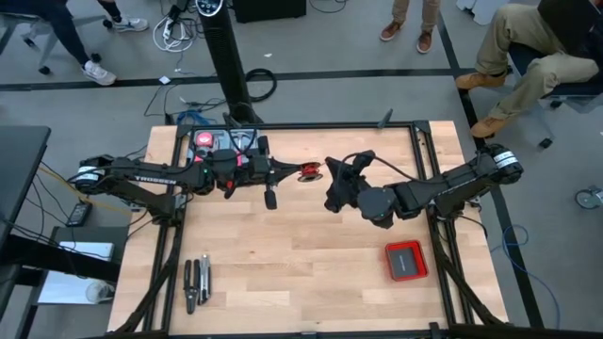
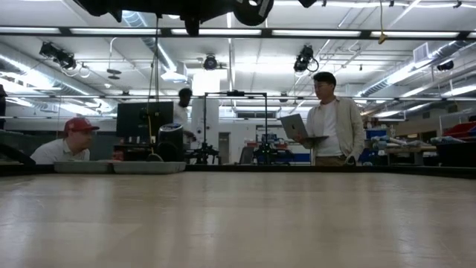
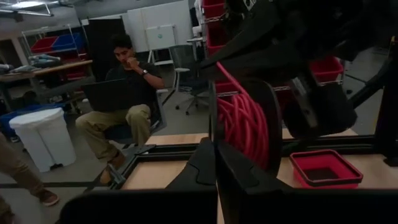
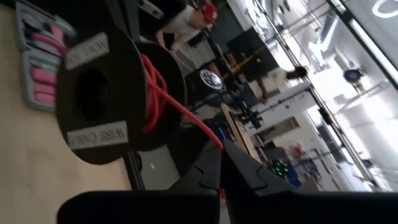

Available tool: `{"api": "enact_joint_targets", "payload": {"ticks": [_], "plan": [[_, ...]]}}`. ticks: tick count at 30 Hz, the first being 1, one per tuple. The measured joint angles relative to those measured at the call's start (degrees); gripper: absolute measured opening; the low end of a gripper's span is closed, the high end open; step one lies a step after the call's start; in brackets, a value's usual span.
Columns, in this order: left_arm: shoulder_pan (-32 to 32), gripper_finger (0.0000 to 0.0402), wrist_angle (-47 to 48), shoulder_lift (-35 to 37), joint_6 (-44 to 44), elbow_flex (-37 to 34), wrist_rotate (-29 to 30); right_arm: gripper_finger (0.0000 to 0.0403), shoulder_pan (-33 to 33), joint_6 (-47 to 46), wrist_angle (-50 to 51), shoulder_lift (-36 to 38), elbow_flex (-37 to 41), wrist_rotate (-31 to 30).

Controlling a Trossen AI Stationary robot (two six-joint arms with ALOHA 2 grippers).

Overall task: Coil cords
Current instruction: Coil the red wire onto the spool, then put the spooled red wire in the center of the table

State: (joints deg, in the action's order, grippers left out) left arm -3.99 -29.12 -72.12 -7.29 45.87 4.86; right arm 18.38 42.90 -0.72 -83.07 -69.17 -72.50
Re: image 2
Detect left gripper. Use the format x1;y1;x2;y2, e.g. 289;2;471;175
120;0;242;37

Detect black overhead light bar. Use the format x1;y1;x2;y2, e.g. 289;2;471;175
0;25;476;41

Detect large black case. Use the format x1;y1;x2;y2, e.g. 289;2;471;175
437;142;476;168

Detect black ceiling camera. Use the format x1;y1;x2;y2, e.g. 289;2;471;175
203;54;219;71
39;41;78;71
293;45;320;74

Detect white ceiling vent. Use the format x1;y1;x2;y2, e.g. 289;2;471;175
413;42;431;64

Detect black rig frame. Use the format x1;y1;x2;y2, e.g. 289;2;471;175
203;90;268;165

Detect red storage bin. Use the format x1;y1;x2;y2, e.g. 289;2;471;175
442;121;476;138

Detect black aluminium table frame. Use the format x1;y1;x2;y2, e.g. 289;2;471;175
0;143;476;179

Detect blue storage bin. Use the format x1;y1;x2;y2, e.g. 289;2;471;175
358;148;387;164
365;128;387;141

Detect grey tool kit case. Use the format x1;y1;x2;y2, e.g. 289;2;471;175
54;159;187;175

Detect yellow hanging tag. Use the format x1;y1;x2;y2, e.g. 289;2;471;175
378;0;388;45

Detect wooden work table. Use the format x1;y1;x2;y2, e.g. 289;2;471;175
386;145;439;166

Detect grey laptop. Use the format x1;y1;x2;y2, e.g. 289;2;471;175
279;113;330;144

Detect black wire spool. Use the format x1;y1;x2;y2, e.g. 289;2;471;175
233;0;275;27

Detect black monitor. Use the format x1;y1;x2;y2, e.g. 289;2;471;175
116;100;175;138

